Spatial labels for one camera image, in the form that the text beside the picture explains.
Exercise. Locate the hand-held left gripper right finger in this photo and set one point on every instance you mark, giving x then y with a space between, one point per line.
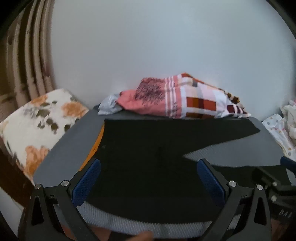
211 183

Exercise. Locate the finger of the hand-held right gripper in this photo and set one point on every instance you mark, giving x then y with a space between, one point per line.
264 178
290 165

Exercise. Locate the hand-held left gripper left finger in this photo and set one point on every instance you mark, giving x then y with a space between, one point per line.
86 183

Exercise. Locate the black pants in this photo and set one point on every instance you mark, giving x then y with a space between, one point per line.
143 173

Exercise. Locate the grey textured mat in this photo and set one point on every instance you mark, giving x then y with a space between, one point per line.
231 153

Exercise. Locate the white dotted sheet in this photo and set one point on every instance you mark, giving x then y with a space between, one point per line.
277 127

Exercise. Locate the orange sheet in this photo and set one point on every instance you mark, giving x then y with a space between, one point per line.
97 143

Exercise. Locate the cream crumpled printed cloth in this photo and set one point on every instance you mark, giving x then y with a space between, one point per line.
289 115

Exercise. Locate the floral white orange pillow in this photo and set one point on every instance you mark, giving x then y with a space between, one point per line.
30 129

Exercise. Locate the white grey cloth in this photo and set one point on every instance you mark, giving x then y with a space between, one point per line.
107 105

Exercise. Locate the pink checked blanket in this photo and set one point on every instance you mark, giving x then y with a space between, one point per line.
185 99

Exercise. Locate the beige patterned curtain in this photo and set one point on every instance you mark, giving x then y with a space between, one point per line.
25 58

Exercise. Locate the dark wooden bed frame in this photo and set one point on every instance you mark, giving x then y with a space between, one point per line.
11 176

